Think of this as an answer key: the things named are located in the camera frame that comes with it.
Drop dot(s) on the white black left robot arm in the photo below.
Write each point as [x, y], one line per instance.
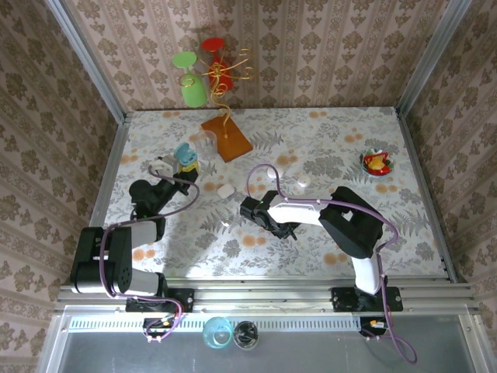
[145, 233]

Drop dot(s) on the clear plastic cup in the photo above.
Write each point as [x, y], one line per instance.
[206, 145]

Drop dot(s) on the aluminium table edge rail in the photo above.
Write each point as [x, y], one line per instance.
[110, 171]
[422, 182]

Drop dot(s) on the white round earbuds case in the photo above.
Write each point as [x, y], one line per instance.
[303, 181]

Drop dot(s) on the red wine glass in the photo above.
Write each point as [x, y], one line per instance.
[213, 44]

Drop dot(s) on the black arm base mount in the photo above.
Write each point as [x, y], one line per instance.
[182, 299]
[343, 301]

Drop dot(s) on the small bowl of candy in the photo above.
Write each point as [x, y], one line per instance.
[377, 163]

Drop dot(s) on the aluminium frame post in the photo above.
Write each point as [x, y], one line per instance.
[431, 58]
[89, 66]

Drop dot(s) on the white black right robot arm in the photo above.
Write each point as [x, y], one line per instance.
[295, 210]

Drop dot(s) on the blue glass cup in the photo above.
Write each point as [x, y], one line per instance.
[211, 338]

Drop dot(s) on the dark glass cup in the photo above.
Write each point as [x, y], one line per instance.
[245, 335]

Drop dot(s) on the grey metal shelf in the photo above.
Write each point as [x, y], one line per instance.
[310, 353]

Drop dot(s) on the white earbud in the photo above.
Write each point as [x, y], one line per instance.
[224, 223]

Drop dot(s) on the green wine glass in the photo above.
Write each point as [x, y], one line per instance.
[193, 93]

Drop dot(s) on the white oval earbuds case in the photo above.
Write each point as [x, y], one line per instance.
[273, 173]

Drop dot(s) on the aluminium mounting rail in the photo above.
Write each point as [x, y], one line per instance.
[264, 297]

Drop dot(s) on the blue earbuds case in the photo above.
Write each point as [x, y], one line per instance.
[185, 153]

